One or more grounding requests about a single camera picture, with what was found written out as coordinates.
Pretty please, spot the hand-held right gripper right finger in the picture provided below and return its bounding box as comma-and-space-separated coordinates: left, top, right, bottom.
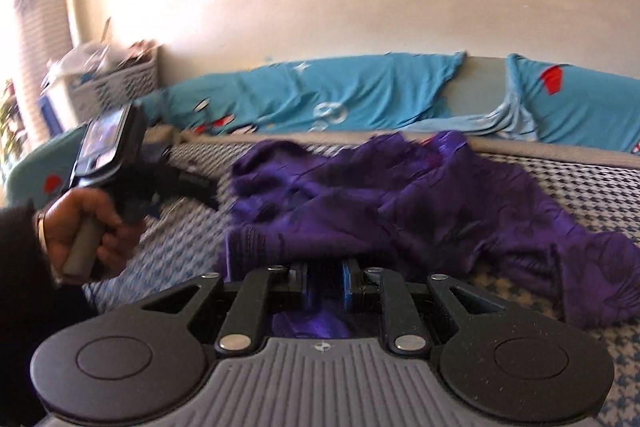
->
341, 258, 506, 354

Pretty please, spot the houndstooth bed cover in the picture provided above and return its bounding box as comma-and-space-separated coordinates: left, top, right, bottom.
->
82, 139, 640, 427

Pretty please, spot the light blue cloth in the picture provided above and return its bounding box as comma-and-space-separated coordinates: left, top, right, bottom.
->
400, 67, 543, 142

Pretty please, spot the grey padded headboard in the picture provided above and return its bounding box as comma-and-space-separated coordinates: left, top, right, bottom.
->
440, 56, 516, 120

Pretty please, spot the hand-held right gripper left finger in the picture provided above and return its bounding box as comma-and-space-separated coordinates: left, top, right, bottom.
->
141, 259, 313, 354

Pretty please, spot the white laundry basket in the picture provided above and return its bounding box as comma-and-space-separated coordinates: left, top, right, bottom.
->
70, 47, 161, 110

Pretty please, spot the white curtain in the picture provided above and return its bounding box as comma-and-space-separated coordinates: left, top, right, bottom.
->
9, 0, 73, 138

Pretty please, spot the grey dotted mattress edging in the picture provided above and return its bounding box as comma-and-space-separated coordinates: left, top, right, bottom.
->
170, 129, 640, 168

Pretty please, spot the wrist bracelet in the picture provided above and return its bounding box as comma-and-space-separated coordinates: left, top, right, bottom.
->
35, 211, 51, 254

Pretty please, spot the purple floral garment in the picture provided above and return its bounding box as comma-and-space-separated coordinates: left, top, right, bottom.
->
217, 130, 640, 340

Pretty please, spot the person's left hand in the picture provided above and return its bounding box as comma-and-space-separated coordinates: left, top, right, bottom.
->
42, 189, 146, 280

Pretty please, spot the blue printed bed sheet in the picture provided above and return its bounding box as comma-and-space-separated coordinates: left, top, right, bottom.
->
0, 51, 640, 195

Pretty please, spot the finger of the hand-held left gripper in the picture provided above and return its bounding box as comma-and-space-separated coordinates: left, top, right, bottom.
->
165, 167, 221, 212

